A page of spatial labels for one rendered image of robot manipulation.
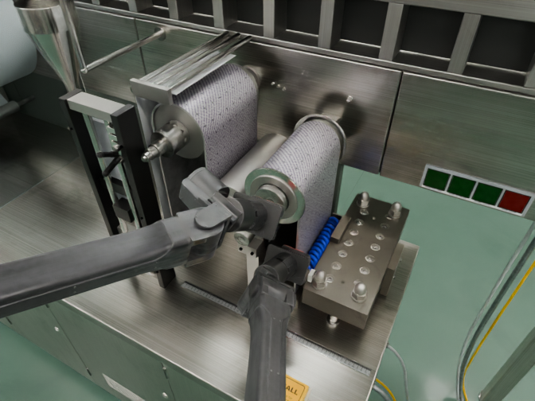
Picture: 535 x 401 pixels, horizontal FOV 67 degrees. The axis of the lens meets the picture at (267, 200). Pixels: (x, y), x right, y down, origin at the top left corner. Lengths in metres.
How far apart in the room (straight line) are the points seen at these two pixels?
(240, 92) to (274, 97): 0.17
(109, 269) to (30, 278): 0.09
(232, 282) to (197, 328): 0.16
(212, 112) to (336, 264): 0.48
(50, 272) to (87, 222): 0.89
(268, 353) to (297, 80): 0.71
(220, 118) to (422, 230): 1.99
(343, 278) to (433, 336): 1.29
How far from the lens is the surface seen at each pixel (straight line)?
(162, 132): 0.90
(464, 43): 0.98
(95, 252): 0.57
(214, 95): 0.96
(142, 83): 0.90
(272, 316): 0.71
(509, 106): 1.01
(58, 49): 1.25
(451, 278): 2.53
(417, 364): 2.16
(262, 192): 0.85
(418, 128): 1.06
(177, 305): 1.14
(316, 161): 0.92
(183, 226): 0.60
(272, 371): 0.63
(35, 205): 1.59
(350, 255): 1.07
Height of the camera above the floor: 1.82
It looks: 41 degrees down
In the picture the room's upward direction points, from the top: straight up
